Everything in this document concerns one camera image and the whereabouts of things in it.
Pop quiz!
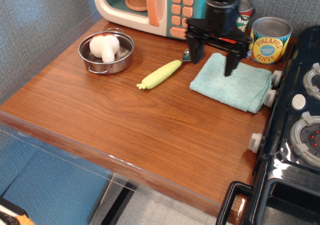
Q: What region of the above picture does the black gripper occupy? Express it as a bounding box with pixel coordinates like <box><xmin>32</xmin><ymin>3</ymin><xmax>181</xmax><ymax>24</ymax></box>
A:
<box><xmin>186</xmin><ymin>0</ymin><xmax>252</xmax><ymax>77</ymax></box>

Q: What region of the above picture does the light blue cloth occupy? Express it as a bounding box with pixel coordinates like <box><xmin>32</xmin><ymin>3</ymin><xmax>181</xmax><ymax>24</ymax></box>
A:
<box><xmin>189</xmin><ymin>53</ymin><xmax>272</xmax><ymax>114</ymax></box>

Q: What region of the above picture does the tomato sauce can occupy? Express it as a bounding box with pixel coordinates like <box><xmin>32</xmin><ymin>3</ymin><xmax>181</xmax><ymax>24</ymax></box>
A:
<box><xmin>236</xmin><ymin>0</ymin><xmax>254</xmax><ymax>32</ymax></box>

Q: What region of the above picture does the pineapple slices can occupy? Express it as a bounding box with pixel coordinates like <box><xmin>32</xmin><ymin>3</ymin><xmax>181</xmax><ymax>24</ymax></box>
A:
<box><xmin>249</xmin><ymin>17</ymin><xmax>293</xmax><ymax>64</ymax></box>

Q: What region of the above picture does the teal toy microwave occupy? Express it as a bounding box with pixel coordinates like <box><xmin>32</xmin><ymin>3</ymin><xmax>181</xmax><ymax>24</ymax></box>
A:
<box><xmin>94</xmin><ymin>0</ymin><xmax>206</xmax><ymax>40</ymax></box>

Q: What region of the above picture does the grey stove knob top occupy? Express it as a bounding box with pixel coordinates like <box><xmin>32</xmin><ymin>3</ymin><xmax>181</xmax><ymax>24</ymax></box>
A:
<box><xmin>271</xmin><ymin>70</ymin><xmax>283</xmax><ymax>89</ymax></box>

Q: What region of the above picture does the grey stove knob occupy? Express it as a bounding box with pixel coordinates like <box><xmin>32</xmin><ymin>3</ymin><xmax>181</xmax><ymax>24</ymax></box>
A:
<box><xmin>248</xmin><ymin>133</ymin><xmax>263</xmax><ymax>154</ymax></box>
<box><xmin>263</xmin><ymin>89</ymin><xmax>277</xmax><ymax>108</ymax></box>
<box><xmin>271</xmin><ymin>70</ymin><xmax>283</xmax><ymax>89</ymax></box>

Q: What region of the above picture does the grey stove knob middle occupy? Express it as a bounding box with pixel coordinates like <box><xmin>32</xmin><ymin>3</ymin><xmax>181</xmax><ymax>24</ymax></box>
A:
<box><xmin>263</xmin><ymin>89</ymin><xmax>277</xmax><ymax>108</ymax></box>

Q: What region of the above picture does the orange microwave plate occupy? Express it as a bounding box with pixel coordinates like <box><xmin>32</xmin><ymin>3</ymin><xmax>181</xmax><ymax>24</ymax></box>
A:
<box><xmin>125</xmin><ymin>0</ymin><xmax>147</xmax><ymax>12</ymax></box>

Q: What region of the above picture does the grey stove knob bottom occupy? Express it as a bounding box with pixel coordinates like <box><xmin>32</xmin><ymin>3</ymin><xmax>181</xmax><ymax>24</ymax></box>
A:
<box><xmin>248</xmin><ymin>133</ymin><xmax>263</xmax><ymax>154</ymax></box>

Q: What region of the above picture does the white plush mushroom toy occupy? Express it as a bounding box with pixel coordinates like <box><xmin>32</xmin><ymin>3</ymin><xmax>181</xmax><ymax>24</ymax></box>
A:
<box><xmin>89</xmin><ymin>33</ymin><xmax>120</xmax><ymax>64</ymax></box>

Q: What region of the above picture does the black toy stove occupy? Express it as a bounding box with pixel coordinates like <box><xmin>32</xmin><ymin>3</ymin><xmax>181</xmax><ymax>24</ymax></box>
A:
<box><xmin>216</xmin><ymin>25</ymin><xmax>320</xmax><ymax>225</ymax></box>

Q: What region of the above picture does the spoon with yellow-green handle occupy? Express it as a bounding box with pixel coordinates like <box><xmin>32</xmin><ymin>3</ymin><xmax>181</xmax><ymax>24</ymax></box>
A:
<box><xmin>136</xmin><ymin>48</ymin><xmax>191</xmax><ymax>90</ymax></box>

